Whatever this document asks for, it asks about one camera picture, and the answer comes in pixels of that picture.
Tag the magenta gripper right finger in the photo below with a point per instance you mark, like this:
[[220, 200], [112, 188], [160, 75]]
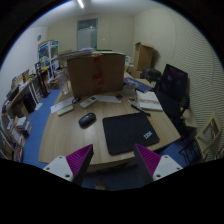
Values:
[[153, 166]]

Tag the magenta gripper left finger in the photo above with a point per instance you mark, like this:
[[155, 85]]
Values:
[[72, 167]]

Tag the black mouse pad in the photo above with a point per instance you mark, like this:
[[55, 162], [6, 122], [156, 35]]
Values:
[[123, 132]]

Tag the black computer mouse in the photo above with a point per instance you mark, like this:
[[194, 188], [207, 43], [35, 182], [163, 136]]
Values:
[[87, 120]]

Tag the black pen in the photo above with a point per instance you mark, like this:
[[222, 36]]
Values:
[[141, 110]]

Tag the white keyboard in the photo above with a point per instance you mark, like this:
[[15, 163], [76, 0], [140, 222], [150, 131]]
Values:
[[61, 105]]

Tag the wooden chair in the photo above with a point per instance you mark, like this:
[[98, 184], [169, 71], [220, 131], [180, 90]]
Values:
[[202, 147]]

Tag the open white notebook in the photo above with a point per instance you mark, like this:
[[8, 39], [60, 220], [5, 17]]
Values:
[[148, 101]]

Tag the small black round object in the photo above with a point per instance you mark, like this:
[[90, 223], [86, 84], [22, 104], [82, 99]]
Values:
[[76, 99]]

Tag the white remote control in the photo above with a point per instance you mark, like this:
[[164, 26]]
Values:
[[88, 102]]

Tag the black office chair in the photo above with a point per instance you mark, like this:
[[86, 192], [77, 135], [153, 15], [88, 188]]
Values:
[[175, 109]]

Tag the blue book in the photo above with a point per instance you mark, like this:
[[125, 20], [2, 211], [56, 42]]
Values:
[[137, 84]]

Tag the wooden shelf unit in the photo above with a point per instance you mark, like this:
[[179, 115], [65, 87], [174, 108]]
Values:
[[21, 101]]

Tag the clear plastic jug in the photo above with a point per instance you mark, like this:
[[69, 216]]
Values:
[[62, 82]]

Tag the large brown cardboard box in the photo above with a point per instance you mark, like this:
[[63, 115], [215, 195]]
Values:
[[90, 75]]

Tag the open cardboard box background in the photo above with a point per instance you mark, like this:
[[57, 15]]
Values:
[[142, 58]]

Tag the grey door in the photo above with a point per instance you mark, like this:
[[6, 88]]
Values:
[[87, 34]]

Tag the ceiling light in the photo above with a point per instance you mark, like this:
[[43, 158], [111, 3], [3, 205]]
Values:
[[80, 2]]

